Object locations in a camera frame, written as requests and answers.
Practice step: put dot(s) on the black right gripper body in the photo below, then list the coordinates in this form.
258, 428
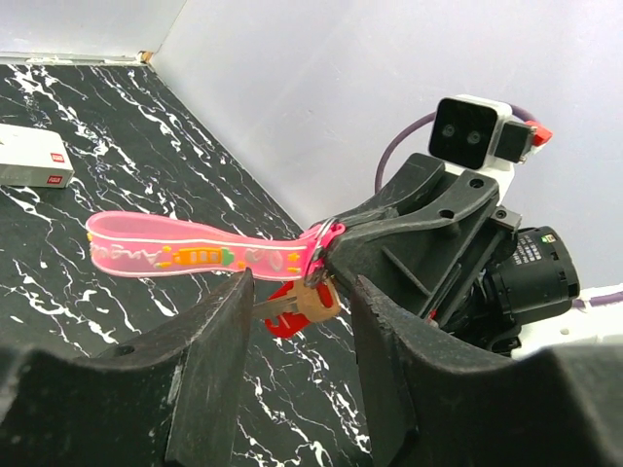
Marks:
469, 309

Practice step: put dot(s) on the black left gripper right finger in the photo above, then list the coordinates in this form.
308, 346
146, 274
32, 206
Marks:
433, 400

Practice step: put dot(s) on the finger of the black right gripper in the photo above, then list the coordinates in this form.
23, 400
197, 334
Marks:
427, 249
407, 190

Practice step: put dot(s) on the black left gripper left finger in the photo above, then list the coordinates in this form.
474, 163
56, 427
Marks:
168, 397

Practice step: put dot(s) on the silver metal keyring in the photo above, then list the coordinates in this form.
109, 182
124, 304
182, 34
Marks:
314, 271

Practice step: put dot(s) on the silver key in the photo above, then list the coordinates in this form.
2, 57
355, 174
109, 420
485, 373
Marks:
316, 304

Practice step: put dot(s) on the red key tag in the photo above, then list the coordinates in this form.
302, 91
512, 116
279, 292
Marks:
287, 325

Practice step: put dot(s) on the pink strap keychain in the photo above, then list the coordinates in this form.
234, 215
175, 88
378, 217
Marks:
131, 244

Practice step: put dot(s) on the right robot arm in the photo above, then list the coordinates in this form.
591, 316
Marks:
539, 289

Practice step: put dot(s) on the white cardboard box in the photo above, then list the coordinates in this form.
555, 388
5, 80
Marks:
34, 157

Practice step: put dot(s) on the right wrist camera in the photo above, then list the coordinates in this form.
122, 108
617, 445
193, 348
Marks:
484, 136

